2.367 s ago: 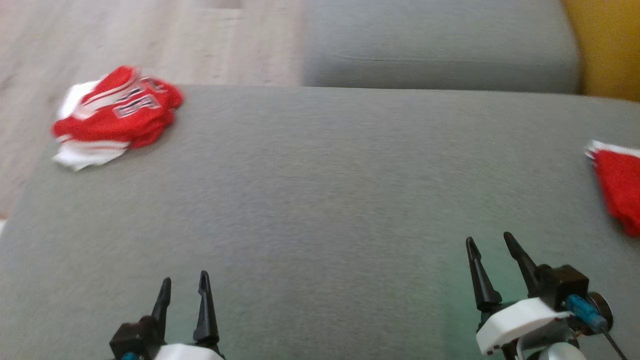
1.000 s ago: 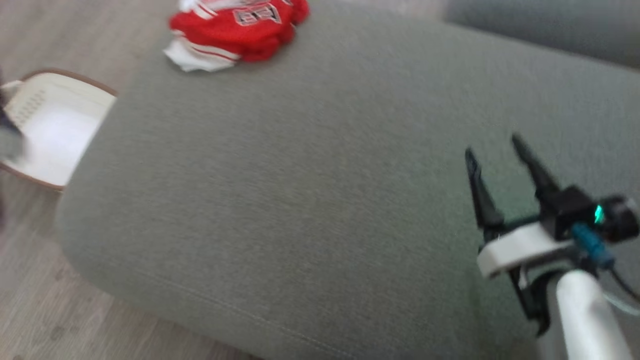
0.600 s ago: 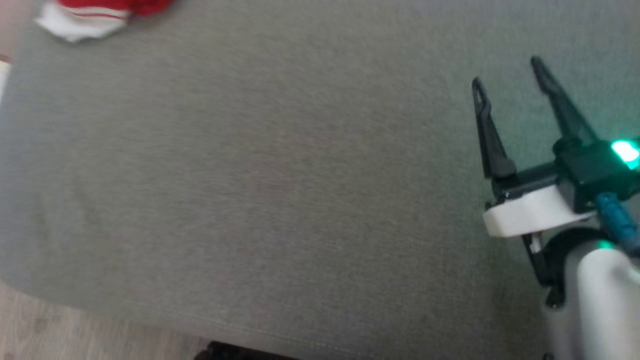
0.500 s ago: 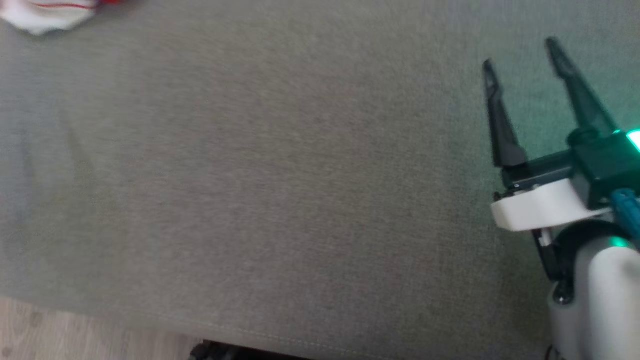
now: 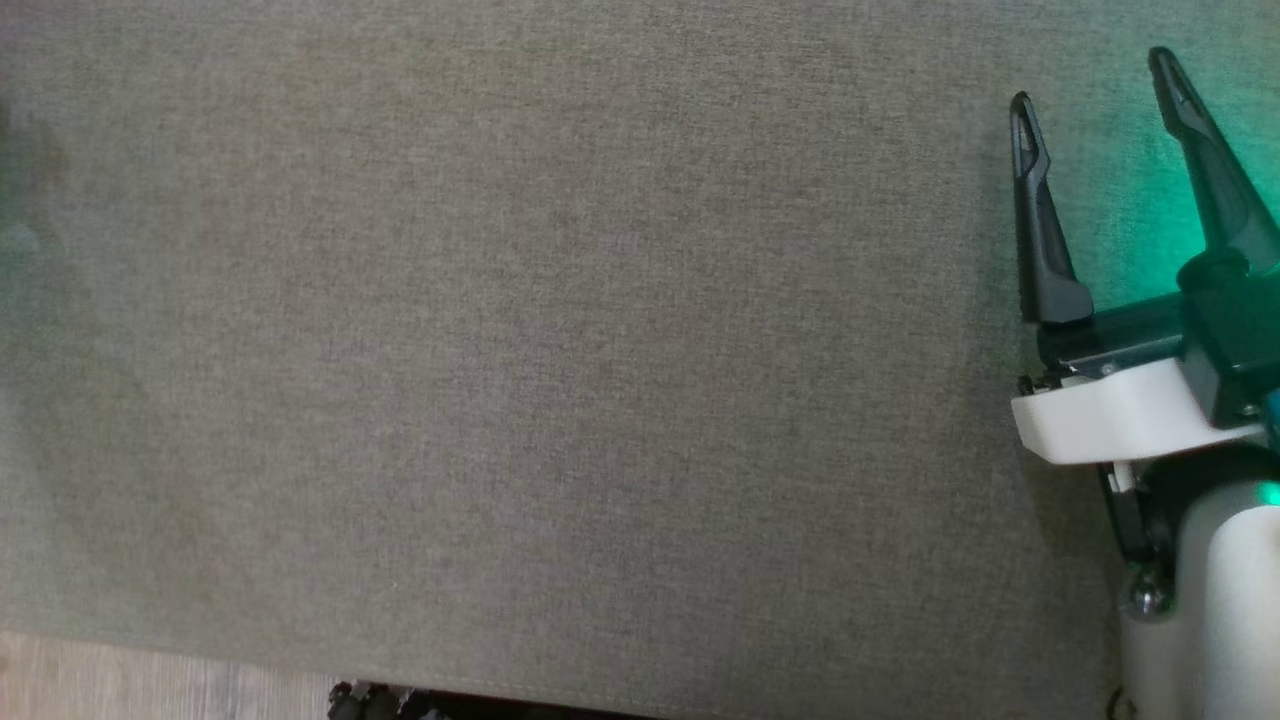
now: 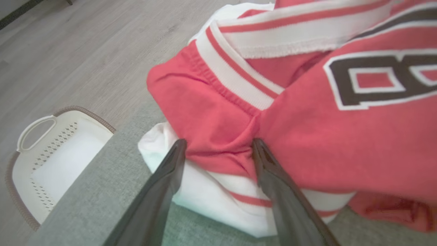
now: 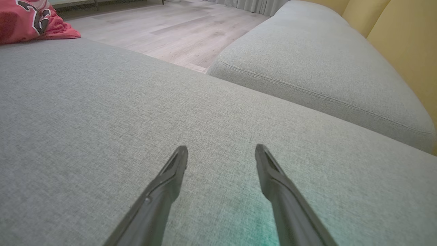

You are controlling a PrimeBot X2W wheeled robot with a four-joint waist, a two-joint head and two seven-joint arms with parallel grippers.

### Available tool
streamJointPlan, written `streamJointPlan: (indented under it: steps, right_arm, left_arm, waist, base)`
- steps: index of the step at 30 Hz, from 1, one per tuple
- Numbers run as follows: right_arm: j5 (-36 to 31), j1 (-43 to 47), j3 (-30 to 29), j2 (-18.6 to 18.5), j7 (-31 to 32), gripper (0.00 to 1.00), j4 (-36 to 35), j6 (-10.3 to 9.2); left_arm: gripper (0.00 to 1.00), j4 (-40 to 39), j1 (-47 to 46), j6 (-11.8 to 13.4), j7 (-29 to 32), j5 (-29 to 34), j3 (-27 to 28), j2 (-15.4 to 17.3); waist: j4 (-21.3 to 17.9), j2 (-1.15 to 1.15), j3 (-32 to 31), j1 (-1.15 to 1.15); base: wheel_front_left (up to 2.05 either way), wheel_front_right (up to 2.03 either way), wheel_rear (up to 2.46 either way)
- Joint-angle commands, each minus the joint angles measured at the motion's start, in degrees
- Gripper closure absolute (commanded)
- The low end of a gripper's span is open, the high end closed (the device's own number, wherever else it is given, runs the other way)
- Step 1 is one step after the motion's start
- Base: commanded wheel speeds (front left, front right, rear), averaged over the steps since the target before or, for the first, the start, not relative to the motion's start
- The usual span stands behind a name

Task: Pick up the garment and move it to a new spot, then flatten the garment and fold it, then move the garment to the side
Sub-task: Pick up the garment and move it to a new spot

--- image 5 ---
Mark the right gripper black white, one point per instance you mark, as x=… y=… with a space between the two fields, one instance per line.
x=1120 y=405

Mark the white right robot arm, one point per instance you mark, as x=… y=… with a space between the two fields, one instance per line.
x=1220 y=600

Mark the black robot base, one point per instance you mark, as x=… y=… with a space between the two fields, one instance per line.
x=480 y=703

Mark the grey sofa seat cushion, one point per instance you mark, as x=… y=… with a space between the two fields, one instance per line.
x=560 y=340

